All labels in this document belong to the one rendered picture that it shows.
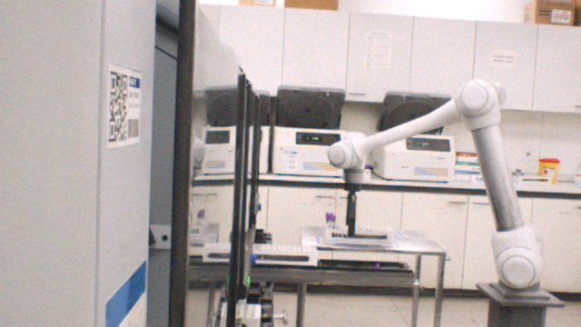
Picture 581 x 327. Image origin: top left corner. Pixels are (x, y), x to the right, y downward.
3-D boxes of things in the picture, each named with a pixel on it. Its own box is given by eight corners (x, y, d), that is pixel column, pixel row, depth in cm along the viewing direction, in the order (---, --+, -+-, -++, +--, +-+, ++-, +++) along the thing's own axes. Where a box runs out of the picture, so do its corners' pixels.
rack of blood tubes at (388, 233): (323, 242, 246) (323, 228, 246) (321, 238, 256) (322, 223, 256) (393, 246, 246) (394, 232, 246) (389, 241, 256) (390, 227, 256)
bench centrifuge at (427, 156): (383, 180, 445) (388, 89, 439) (370, 173, 506) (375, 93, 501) (455, 183, 447) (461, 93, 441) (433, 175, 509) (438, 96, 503)
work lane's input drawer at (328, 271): (221, 286, 206) (222, 261, 205) (225, 275, 220) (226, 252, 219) (426, 292, 209) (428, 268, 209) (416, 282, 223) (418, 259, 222)
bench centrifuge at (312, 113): (271, 175, 440) (276, 83, 435) (271, 168, 502) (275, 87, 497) (345, 179, 443) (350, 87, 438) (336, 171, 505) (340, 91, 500)
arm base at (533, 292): (526, 283, 242) (526, 271, 241) (551, 300, 220) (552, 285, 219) (483, 282, 241) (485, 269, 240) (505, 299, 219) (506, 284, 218)
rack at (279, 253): (233, 266, 207) (233, 249, 207) (234, 259, 217) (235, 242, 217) (317, 269, 209) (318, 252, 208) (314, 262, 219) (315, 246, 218)
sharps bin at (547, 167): (542, 184, 480) (544, 157, 478) (533, 182, 497) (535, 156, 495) (562, 185, 481) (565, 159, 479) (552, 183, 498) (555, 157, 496)
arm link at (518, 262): (548, 276, 214) (548, 292, 194) (503, 283, 220) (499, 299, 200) (496, 75, 218) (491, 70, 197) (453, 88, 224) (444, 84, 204)
